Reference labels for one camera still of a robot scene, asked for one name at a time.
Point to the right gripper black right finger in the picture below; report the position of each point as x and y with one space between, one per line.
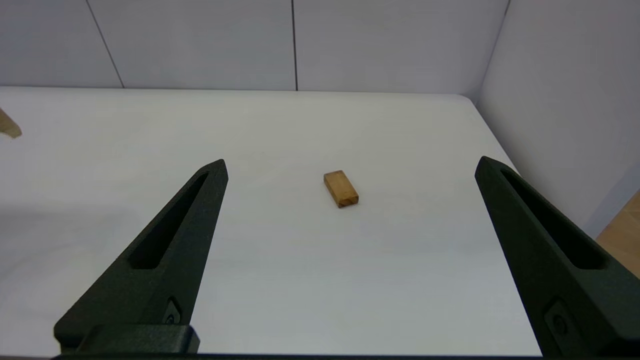
575 300

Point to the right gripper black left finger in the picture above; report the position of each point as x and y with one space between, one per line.
170 260

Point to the rectangular wooden building block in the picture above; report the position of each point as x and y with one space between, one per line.
341 189

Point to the arched wooden building block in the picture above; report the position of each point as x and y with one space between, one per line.
7 126

